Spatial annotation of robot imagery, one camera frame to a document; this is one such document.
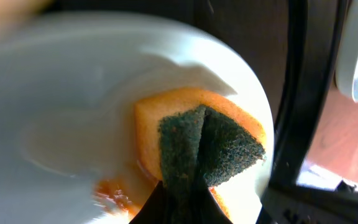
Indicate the orange green sponge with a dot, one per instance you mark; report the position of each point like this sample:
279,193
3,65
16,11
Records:
188,137

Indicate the light blue plate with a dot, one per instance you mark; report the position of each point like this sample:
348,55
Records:
68,84

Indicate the round black tray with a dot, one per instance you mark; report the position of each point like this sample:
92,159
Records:
315,31

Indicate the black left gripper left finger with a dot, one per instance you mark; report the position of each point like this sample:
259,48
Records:
153,211

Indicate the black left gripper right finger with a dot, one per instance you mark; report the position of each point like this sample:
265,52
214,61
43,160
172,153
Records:
208,211

